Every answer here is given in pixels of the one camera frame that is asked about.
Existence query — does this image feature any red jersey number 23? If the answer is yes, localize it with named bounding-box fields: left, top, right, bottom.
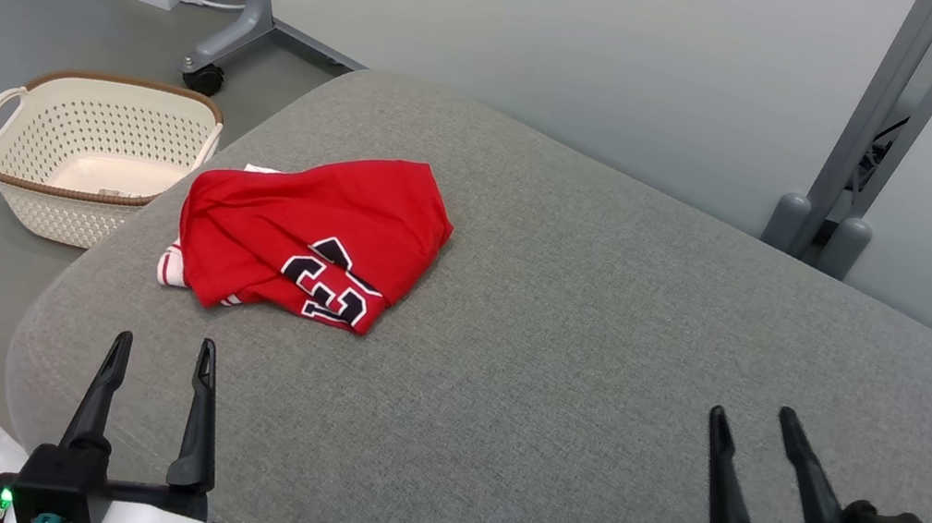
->
left=153, top=125, right=464, bottom=348

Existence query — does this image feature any cream perforated laundry basket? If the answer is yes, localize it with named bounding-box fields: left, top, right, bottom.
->
left=0, top=56, right=229, bottom=267

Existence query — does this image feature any black cable inside post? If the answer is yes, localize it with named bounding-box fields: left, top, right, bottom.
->
left=848, top=31, right=932, bottom=214

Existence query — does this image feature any grey partition post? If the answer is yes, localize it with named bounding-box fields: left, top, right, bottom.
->
left=755, top=0, right=932, bottom=295

